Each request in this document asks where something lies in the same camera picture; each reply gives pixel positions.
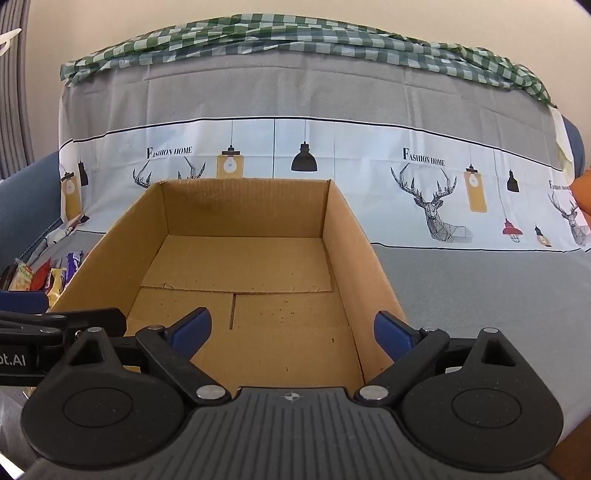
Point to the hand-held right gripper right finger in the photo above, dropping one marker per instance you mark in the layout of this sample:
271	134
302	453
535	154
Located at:
392	334

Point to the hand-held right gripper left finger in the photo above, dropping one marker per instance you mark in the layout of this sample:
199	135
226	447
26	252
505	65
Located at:
194	327

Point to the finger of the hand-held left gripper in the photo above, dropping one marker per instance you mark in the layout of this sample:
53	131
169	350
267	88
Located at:
55	323
23	302

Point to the green-label rice crisp bar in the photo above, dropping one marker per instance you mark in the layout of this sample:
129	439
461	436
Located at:
22	278

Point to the red square snack packet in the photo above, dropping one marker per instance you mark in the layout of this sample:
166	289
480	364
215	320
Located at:
40	277

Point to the purple snack packet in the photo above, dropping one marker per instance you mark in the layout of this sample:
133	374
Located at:
74	267

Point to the brown cardboard box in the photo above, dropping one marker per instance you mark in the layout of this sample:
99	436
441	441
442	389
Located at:
240	263

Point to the yellow snack packet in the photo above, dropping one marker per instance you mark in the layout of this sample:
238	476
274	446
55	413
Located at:
55	284

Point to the grey curtain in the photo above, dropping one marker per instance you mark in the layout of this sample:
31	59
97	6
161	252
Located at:
14	92

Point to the grey deer-print cloth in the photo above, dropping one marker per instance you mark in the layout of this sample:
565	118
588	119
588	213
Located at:
277	92

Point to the white plastic hanger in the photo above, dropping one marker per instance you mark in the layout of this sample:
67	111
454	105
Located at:
9	39

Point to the green checked cloth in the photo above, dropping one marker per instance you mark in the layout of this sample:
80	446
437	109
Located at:
277	32

